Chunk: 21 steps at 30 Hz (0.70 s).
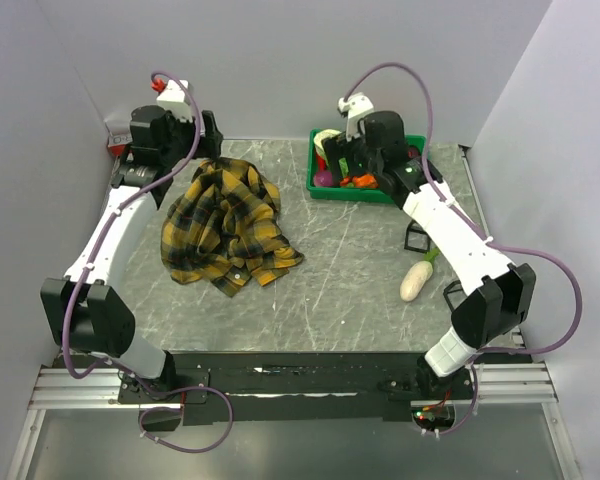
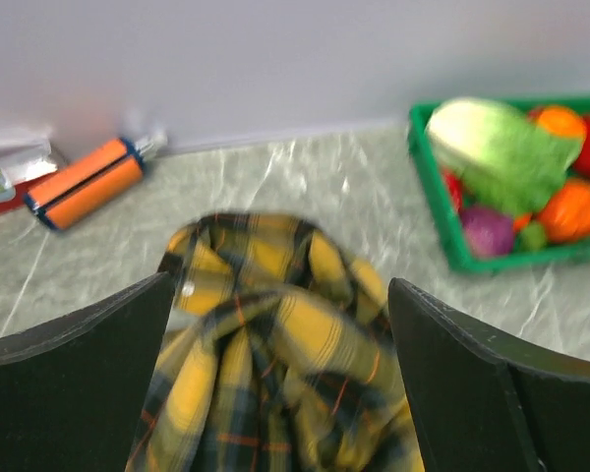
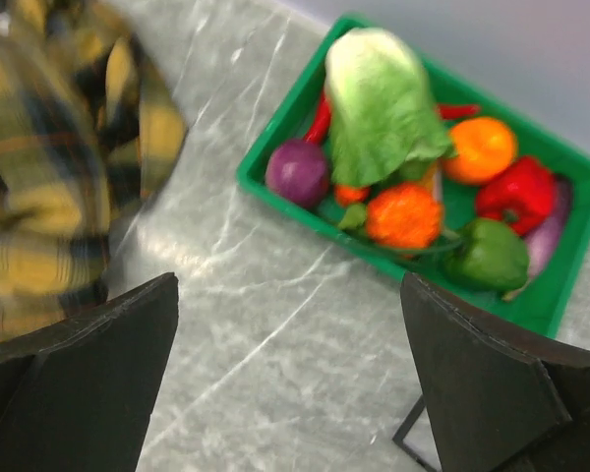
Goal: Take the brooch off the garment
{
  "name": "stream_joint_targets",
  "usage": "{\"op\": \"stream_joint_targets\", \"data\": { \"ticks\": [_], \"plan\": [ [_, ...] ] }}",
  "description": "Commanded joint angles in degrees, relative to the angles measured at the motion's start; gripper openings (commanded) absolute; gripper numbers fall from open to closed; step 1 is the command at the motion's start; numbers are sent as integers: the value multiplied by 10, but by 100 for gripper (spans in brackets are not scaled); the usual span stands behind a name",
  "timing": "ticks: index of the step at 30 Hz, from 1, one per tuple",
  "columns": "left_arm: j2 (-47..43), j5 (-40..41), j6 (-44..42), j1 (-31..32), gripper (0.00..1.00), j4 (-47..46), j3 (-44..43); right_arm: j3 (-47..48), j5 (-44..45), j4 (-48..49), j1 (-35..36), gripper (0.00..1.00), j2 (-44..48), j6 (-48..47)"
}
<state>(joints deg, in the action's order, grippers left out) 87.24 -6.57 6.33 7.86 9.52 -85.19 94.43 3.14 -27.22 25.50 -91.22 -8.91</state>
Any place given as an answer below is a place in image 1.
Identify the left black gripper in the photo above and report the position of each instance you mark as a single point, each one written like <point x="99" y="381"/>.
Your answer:
<point x="208" y="146"/>

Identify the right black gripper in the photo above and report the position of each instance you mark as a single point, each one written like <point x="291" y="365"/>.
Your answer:
<point x="337" y="148"/>

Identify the yellow plaid shirt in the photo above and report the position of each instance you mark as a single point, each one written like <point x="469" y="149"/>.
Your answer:
<point x="224" y="229"/>

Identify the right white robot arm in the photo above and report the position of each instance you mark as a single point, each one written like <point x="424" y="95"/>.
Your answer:
<point x="498" y="292"/>

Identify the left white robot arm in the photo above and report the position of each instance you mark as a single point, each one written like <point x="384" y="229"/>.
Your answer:
<point x="88" y="319"/>

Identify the napa cabbage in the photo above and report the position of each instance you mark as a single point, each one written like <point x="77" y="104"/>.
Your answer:
<point x="320" y="137"/>

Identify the purple onion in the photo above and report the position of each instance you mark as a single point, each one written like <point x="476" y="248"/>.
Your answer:
<point x="323" y="179"/>

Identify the orange carrot slice toy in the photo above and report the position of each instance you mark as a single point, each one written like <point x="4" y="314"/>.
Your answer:
<point x="366" y="181"/>

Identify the green plastic crate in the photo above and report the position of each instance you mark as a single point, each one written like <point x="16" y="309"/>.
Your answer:
<point x="350" y="193"/>

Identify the red white cardboard box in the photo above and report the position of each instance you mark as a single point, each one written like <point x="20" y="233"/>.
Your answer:
<point x="118" y="136"/>

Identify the white daikon radish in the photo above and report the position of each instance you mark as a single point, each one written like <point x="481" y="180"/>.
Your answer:
<point x="417" y="276"/>

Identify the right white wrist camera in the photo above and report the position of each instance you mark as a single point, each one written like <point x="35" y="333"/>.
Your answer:
<point x="354" y="109"/>

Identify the black square frame far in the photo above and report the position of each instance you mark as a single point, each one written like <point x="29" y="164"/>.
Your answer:
<point x="416" y="238"/>

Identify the black square frame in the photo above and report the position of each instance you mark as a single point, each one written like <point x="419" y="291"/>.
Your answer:
<point x="416" y="238"/>
<point x="453" y="294"/>

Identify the black square frame near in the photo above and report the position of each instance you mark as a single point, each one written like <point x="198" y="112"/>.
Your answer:
<point x="453" y="294"/>

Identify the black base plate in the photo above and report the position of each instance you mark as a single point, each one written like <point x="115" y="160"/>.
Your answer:
<point x="276" y="386"/>

